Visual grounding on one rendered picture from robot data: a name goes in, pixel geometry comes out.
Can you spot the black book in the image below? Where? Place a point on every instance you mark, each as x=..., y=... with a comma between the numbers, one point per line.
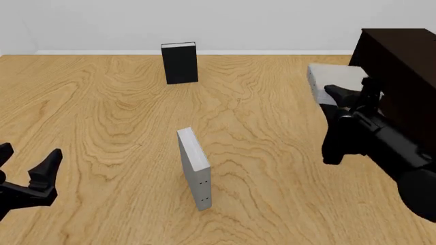
x=180, y=63

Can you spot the grey book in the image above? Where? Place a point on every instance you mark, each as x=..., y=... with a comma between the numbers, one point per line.
x=195, y=163

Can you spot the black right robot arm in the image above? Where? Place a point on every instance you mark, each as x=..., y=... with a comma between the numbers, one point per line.
x=391, y=145

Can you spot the dark wooden cabinet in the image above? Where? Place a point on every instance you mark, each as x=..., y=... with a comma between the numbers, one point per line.
x=405, y=66

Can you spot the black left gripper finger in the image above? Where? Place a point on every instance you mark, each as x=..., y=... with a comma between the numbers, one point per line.
x=5, y=151
x=46, y=173

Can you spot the white book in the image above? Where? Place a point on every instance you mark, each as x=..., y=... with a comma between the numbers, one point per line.
x=335, y=74

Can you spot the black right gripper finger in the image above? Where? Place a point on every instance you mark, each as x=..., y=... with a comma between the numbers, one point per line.
x=369, y=90
x=340, y=95

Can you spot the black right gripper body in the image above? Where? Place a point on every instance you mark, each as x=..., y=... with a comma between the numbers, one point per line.
x=361, y=112

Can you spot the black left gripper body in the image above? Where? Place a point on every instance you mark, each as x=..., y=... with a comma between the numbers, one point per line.
x=24, y=197

